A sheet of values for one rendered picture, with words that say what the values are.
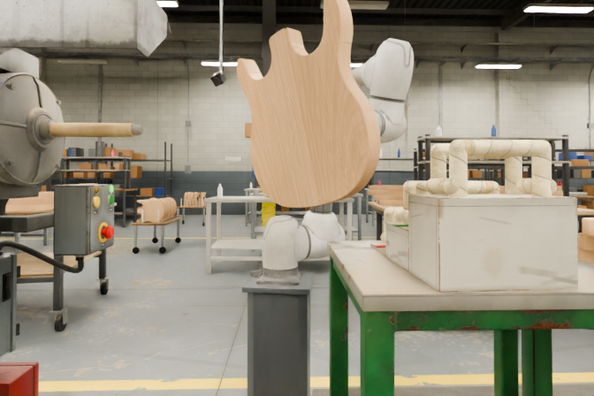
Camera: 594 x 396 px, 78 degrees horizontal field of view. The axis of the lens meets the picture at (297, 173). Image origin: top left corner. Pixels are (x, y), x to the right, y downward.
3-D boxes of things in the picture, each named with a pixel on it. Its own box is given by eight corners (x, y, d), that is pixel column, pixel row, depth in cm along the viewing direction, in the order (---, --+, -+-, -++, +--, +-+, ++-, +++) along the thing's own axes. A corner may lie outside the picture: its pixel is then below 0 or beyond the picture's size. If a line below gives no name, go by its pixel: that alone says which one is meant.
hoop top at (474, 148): (454, 155, 68) (453, 138, 69) (445, 156, 71) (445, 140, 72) (555, 156, 70) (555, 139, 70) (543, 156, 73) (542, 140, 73)
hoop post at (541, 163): (540, 197, 69) (539, 147, 70) (528, 196, 73) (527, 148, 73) (556, 196, 70) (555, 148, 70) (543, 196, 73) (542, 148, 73)
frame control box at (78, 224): (-16, 283, 97) (-14, 185, 97) (39, 263, 118) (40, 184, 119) (79, 282, 98) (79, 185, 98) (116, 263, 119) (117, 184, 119)
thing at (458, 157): (454, 197, 68) (454, 147, 68) (445, 196, 71) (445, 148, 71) (470, 197, 68) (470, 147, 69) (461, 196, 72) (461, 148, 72)
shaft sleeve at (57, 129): (48, 128, 82) (54, 119, 85) (54, 139, 85) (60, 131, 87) (129, 128, 83) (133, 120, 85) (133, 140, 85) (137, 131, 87)
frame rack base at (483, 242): (440, 293, 66) (439, 197, 66) (407, 271, 81) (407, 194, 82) (580, 289, 69) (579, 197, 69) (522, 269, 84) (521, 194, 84)
